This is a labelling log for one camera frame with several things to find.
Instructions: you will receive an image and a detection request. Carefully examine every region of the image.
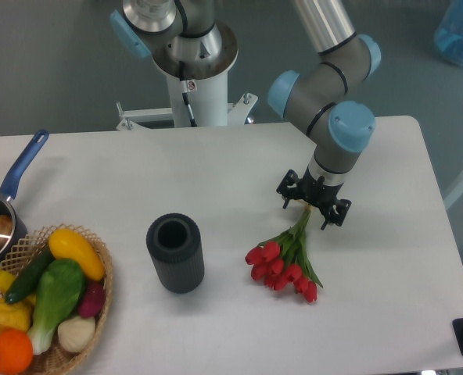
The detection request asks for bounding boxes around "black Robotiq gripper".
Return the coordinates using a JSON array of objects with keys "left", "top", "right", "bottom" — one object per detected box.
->
[{"left": 276, "top": 170, "right": 352, "bottom": 230}]

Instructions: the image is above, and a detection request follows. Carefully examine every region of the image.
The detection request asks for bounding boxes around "red tulip bouquet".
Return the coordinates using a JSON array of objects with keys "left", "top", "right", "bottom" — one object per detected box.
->
[{"left": 245, "top": 205, "right": 323, "bottom": 304}]

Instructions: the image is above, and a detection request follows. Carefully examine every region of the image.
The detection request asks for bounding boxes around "dark grey ribbed vase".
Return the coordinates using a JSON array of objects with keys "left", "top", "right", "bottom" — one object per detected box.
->
[{"left": 145, "top": 212, "right": 205, "bottom": 294}]

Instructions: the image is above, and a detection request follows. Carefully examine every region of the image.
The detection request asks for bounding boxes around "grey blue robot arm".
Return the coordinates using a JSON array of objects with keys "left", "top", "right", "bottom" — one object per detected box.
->
[{"left": 109, "top": 1, "right": 381, "bottom": 226}]

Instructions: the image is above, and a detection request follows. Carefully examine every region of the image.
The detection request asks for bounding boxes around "blue plastic bag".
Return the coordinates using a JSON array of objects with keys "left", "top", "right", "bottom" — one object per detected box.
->
[{"left": 434, "top": 0, "right": 463, "bottom": 66}]

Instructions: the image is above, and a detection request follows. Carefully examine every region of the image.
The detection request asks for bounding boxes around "purple red radish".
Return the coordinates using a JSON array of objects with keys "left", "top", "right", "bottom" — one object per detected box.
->
[{"left": 77, "top": 281, "right": 106, "bottom": 318}]

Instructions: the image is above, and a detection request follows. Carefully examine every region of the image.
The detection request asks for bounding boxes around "yellow squash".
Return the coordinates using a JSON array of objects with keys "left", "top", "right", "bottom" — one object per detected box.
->
[{"left": 48, "top": 228, "right": 106, "bottom": 281}]

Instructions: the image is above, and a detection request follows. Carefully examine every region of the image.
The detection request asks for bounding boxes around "green bok choy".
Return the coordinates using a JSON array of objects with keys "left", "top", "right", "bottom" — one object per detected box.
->
[{"left": 27, "top": 259, "right": 84, "bottom": 355}]

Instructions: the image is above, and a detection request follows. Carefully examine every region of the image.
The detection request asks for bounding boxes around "white garlic bulb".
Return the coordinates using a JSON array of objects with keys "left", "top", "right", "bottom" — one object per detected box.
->
[{"left": 57, "top": 316, "right": 95, "bottom": 353}]

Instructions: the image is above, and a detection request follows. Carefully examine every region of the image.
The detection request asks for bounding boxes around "dark green cucumber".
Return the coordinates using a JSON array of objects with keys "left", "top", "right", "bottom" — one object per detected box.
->
[{"left": 5, "top": 246, "right": 55, "bottom": 305}]

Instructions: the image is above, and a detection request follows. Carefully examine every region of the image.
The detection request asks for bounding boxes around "woven wicker basket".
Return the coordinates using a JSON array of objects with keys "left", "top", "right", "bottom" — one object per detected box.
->
[{"left": 0, "top": 223, "right": 115, "bottom": 375}]

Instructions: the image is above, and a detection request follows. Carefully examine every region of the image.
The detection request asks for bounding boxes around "small yellow pepper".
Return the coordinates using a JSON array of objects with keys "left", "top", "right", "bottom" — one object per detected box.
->
[{"left": 0, "top": 268, "right": 16, "bottom": 294}]

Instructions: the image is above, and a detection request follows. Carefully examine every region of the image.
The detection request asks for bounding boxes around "orange fruit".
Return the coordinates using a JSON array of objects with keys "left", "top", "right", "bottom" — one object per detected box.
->
[{"left": 0, "top": 329, "right": 34, "bottom": 374}]

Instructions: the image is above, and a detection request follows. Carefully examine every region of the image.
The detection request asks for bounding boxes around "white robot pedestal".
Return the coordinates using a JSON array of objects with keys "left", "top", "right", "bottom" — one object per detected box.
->
[{"left": 115, "top": 21, "right": 259, "bottom": 131}]

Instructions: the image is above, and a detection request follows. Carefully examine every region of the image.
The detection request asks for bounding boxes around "black cable on pedestal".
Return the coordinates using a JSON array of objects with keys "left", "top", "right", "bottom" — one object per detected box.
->
[{"left": 178, "top": 60, "right": 198, "bottom": 128}]

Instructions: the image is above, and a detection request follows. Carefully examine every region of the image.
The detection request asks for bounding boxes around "blue handled saucepan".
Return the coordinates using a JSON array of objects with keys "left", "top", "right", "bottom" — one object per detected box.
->
[{"left": 0, "top": 130, "right": 49, "bottom": 262}]

